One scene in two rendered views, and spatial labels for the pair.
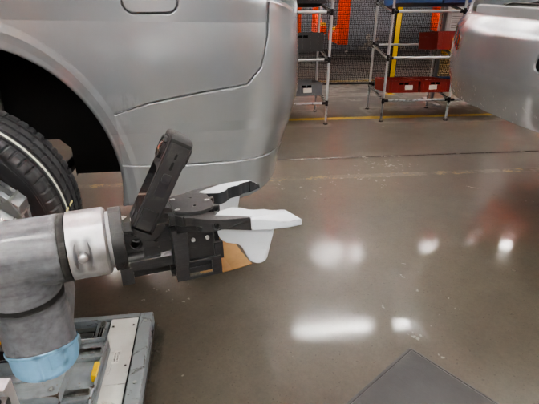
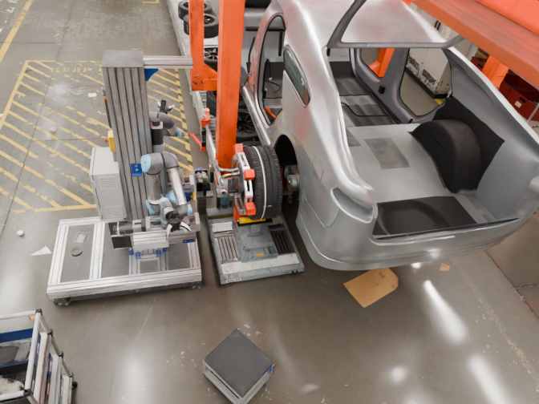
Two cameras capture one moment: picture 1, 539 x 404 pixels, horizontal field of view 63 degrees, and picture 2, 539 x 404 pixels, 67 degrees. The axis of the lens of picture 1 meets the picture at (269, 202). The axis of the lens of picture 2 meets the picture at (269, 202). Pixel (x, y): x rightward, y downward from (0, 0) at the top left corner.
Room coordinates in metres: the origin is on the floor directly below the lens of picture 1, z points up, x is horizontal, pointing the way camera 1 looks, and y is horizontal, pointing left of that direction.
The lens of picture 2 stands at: (0.60, -1.83, 3.22)
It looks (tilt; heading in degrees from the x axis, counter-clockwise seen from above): 43 degrees down; 76
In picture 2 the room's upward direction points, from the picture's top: 9 degrees clockwise
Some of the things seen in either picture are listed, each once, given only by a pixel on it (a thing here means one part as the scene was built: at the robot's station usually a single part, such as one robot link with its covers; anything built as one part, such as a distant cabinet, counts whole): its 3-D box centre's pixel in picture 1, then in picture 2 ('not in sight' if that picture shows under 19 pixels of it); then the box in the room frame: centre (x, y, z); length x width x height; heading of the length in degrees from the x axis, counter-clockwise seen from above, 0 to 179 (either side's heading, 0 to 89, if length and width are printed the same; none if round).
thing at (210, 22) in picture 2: not in sight; (201, 25); (0.72, 5.93, 0.39); 0.66 x 0.66 x 0.24
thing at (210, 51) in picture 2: not in sight; (213, 59); (0.89, 4.49, 0.39); 0.66 x 0.66 x 0.24
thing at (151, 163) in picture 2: not in sight; (154, 184); (0.30, 0.52, 1.19); 0.15 x 0.12 x 0.55; 20
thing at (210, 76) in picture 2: not in sight; (221, 75); (0.95, 3.33, 0.69); 0.52 x 0.17 x 0.35; 8
